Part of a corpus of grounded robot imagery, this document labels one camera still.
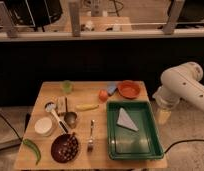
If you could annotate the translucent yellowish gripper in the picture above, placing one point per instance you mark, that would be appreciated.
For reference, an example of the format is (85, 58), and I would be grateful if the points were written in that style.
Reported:
(162, 115)

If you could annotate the red orange apple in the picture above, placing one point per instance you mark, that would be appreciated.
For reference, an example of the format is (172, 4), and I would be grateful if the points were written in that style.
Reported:
(103, 95)

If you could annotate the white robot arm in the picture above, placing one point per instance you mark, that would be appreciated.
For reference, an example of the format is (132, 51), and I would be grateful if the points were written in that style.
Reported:
(179, 82)

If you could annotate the green translucent cup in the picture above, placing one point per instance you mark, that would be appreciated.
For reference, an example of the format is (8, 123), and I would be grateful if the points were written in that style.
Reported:
(67, 86)

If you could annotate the grey folded cloth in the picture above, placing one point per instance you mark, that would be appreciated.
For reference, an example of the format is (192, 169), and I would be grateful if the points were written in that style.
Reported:
(125, 120)

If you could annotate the orange bowl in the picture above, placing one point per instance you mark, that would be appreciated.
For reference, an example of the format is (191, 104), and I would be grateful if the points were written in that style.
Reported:
(128, 89)

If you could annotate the green plastic tray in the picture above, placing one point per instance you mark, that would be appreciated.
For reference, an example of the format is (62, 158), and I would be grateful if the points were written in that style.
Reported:
(132, 131)

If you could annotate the blue sponge block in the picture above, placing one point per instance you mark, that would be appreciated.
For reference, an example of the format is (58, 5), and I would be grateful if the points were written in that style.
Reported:
(111, 88)

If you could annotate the yellow banana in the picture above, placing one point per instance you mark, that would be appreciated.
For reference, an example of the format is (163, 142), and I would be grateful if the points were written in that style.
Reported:
(85, 107)

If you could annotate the metal fork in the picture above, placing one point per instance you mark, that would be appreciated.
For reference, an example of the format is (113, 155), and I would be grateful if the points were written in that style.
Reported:
(90, 141)

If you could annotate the wooden block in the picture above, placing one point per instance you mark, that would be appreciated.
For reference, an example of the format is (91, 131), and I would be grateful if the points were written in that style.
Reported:
(61, 105)

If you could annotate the dark brown bowl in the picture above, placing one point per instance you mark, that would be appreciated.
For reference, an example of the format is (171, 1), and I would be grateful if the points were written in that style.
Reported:
(65, 148)

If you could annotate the white round container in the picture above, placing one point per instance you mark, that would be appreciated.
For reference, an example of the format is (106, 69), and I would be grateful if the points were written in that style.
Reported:
(43, 126)

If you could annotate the green chili pepper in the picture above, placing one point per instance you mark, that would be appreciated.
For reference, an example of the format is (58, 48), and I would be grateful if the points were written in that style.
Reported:
(30, 144)

